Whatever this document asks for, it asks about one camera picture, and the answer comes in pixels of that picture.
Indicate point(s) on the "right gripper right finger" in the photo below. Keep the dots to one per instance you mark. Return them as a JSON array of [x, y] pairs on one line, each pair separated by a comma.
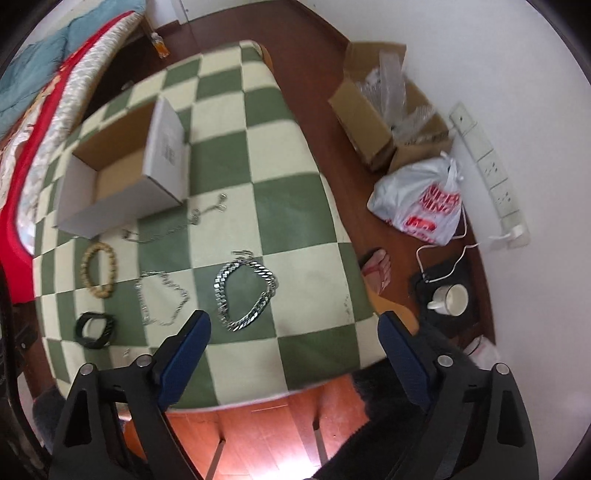
[[476, 425]]

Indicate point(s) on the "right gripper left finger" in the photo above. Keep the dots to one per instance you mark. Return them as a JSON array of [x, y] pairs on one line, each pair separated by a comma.
[[113, 425]]

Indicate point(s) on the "white cardboard jewelry box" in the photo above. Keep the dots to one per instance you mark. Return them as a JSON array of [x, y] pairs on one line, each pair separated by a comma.
[[133, 168]]

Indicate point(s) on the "white ceramic mug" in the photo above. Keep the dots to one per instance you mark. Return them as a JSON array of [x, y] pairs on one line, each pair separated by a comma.
[[450, 300]]

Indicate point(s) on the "black square mat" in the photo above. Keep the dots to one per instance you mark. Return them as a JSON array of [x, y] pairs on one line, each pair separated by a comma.
[[423, 286]]

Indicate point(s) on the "pink slipper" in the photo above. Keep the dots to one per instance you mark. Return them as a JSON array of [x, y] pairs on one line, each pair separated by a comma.
[[376, 268]]

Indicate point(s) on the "green checkered tablecloth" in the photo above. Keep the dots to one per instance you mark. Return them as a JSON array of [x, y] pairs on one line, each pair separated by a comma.
[[252, 186]]

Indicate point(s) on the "diamond patterned mattress sheet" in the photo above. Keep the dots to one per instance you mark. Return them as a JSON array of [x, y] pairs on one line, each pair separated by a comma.
[[69, 110]]

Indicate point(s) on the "white red plastic bag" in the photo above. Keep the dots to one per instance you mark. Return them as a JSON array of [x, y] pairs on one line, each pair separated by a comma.
[[422, 199]]

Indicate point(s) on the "white power strip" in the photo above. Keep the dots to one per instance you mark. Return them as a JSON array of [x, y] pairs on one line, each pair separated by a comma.
[[515, 231]]

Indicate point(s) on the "brown cardboard box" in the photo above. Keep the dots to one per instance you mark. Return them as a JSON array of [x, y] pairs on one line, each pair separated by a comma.
[[363, 125]]

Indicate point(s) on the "red patterned blanket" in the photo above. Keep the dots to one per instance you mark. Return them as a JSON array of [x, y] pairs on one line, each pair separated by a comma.
[[14, 193]]

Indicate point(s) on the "clear bubble wrap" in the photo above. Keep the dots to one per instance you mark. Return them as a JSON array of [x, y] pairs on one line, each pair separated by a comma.
[[385, 88]]

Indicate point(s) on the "blue quilt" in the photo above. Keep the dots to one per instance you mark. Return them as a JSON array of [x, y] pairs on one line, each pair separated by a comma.
[[36, 65]]

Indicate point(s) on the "orange drink bottle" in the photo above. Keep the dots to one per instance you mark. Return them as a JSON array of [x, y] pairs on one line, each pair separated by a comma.
[[159, 45]]

